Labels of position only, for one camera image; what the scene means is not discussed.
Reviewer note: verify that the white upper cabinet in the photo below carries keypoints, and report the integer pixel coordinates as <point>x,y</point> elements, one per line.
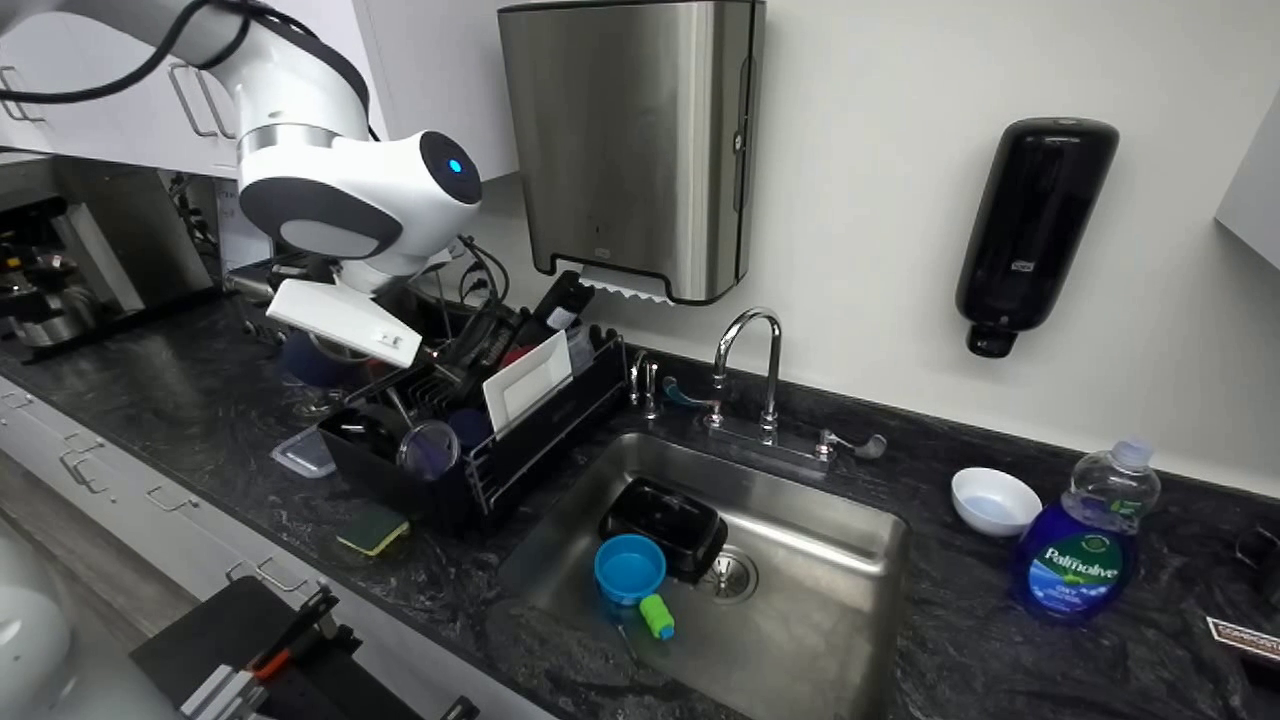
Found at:
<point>424,67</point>

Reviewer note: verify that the small white bowl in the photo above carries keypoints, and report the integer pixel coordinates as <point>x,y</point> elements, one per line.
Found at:
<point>994,502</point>

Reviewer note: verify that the clear purple glass cup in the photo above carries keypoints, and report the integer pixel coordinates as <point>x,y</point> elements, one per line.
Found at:
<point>429,448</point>

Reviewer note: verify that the blue dish soap bottle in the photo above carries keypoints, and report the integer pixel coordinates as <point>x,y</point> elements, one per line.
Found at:
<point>1080,548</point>

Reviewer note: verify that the steel paper towel dispenser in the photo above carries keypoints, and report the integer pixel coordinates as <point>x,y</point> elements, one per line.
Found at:
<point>634,127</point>

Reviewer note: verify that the black tray with pens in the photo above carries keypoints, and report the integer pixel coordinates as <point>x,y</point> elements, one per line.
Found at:
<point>255,656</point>

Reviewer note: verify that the stainless steel sink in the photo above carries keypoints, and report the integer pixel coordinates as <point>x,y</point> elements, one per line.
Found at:
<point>795,617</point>

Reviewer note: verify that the green yellow sponge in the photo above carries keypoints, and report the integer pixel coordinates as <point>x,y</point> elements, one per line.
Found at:
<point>370,534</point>

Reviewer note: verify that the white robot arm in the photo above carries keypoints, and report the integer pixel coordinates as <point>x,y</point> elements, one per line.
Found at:
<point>308,173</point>

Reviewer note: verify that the light blue measuring cup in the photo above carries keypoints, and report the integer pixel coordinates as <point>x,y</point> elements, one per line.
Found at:
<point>631,573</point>

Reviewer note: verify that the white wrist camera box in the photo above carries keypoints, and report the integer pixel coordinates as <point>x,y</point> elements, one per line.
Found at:
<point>346,316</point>

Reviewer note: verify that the black dish rack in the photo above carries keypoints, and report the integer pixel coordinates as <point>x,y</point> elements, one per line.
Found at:
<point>468,431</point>

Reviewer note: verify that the black container in sink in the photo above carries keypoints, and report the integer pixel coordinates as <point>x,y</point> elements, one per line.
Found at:
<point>677,523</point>

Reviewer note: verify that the black soap dispenser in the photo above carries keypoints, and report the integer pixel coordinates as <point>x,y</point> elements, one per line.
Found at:
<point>1030,223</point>

